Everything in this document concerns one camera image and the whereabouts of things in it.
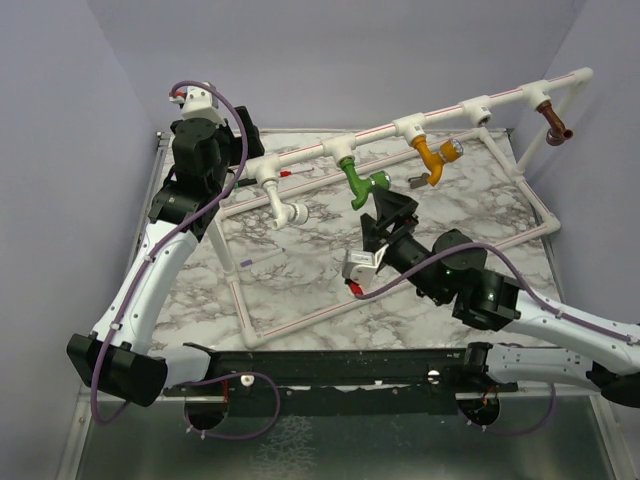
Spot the green plastic faucet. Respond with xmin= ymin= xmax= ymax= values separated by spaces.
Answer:
xmin=338 ymin=156 xmax=391 ymax=211

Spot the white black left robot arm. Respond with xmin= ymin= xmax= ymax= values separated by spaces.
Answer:
xmin=67 ymin=106 xmax=264 ymax=407

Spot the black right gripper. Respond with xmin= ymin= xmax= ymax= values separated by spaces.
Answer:
xmin=360 ymin=182 xmax=447 ymax=304

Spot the brown plastic faucet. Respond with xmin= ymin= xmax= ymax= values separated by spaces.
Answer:
xmin=535 ymin=99 xmax=574 ymax=147

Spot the yellow plastic faucet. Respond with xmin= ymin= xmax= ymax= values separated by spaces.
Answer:
xmin=411 ymin=135 xmax=464 ymax=186

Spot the aluminium table edge frame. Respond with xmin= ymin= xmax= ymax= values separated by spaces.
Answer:
xmin=110 ymin=130 xmax=174 ymax=343

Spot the purple capped white pen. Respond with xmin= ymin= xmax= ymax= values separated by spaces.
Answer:
xmin=239 ymin=247 xmax=286 ymax=268

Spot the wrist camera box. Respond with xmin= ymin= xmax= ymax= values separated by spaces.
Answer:
xmin=169 ymin=86 xmax=225 ymax=125
xmin=341 ymin=245 xmax=388 ymax=288

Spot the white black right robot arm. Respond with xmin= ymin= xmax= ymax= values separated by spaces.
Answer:
xmin=361 ymin=187 xmax=639 ymax=408

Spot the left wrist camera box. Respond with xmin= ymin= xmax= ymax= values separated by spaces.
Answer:
xmin=169 ymin=86 xmax=225 ymax=125

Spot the white plastic faucet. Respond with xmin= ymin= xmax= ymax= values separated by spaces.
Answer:
xmin=256 ymin=175 xmax=309 ymax=230

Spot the small grey metal piece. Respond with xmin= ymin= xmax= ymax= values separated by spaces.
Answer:
xmin=407 ymin=175 xmax=429 ymax=190

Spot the red capped white pen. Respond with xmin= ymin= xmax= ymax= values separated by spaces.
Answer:
xmin=279 ymin=167 xmax=315 ymax=178

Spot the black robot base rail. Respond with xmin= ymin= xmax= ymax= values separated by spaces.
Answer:
xmin=165 ymin=342 xmax=494 ymax=417

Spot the green black highlighter marker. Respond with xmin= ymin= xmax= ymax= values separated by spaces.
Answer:
xmin=235 ymin=179 xmax=257 ymax=188

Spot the white PVC pipe frame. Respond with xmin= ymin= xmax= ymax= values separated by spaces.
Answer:
xmin=212 ymin=67 xmax=594 ymax=345

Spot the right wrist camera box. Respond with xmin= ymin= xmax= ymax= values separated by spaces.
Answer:
xmin=341 ymin=245 xmax=388 ymax=288

